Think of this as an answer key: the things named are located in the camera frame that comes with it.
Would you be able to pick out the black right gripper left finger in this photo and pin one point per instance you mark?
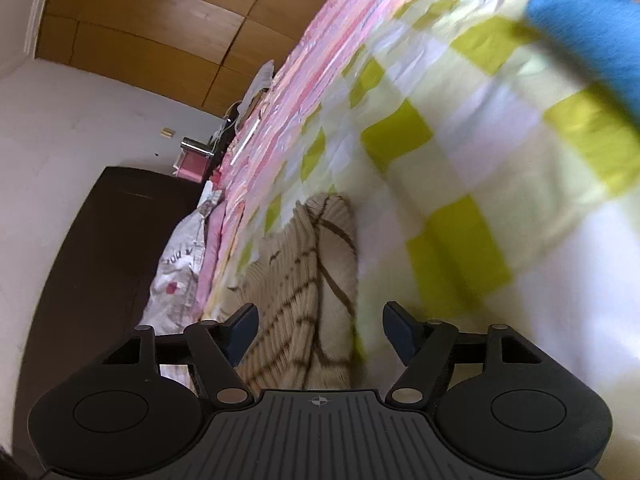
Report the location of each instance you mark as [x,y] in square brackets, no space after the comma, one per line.
[140,406]

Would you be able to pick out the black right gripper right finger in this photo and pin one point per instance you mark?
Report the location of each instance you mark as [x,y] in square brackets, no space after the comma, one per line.
[495,400]

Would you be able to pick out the beige brown striped knit sweater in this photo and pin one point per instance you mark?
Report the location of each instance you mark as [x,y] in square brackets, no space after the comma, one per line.
[304,284]

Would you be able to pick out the white printed pillow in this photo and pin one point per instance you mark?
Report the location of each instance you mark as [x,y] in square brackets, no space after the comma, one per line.
[172,303]

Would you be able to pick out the dark wooden headboard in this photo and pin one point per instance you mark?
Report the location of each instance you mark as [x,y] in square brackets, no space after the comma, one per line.
[99,283]

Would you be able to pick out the checkered yellow white bedsheet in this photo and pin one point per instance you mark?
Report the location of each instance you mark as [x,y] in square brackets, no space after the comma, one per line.
[491,182]

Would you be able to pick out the pink box on nightstand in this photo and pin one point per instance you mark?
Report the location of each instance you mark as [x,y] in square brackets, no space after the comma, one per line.
[191,166]

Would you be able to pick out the silver cup on nightstand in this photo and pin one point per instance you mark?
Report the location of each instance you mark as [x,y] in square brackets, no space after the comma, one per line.
[195,146]

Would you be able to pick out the white cloth on nightstand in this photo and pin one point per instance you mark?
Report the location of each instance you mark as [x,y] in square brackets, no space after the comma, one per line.
[262,81]

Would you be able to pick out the wooden wardrobe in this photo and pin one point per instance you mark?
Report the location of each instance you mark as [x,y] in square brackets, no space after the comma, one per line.
[202,53]

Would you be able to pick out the blue knit garment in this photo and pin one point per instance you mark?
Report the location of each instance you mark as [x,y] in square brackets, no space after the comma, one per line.
[603,36]

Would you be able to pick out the pink striped quilt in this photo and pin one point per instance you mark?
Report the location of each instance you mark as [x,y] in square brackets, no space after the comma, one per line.
[260,175]

